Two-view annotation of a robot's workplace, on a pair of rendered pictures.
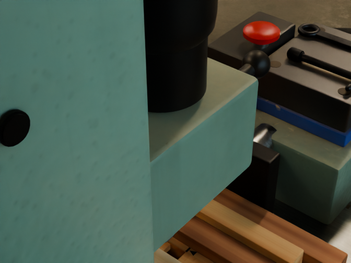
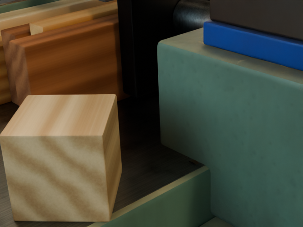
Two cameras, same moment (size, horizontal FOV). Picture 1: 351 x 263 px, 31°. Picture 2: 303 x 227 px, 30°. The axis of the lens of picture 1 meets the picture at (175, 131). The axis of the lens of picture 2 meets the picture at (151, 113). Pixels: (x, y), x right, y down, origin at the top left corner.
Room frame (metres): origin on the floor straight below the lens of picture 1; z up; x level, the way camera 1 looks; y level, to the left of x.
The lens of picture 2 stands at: (0.40, -0.40, 1.05)
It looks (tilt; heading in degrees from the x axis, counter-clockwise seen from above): 24 degrees down; 99
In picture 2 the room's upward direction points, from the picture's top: 3 degrees counter-clockwise
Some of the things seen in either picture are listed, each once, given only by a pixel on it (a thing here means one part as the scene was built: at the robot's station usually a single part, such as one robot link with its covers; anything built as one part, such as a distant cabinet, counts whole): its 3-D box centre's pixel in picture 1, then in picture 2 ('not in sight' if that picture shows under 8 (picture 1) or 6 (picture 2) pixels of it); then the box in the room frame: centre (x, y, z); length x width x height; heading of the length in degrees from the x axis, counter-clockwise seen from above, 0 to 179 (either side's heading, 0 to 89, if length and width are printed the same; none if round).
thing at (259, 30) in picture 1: (261, 32); not in sight; (0.46, -0.07, 1.02); 0.03 x 0.03 x 0.01
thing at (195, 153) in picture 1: (138, 165); not in sight; (0.29, 0.02, 1.03); 0.14 x 0.07 x 0.09; 140
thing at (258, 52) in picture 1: (237, 78); not in sight; (0.36, -0.04, 1.04); 0.06 x 0.02 x 0.02; 140
